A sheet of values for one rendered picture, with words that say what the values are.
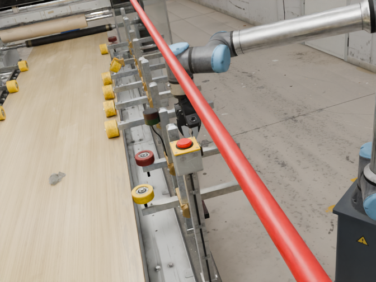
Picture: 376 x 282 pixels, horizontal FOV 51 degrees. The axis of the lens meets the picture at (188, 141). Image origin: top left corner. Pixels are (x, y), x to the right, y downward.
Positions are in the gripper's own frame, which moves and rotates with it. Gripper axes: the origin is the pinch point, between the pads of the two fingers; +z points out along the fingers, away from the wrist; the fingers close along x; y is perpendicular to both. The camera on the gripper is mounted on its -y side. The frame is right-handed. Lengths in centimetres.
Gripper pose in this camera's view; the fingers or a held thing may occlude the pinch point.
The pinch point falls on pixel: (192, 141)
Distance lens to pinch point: 148.9
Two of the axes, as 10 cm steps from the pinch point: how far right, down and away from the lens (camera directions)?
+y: -2.1, -4.6, 8.6
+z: 1.5, 8.6, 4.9
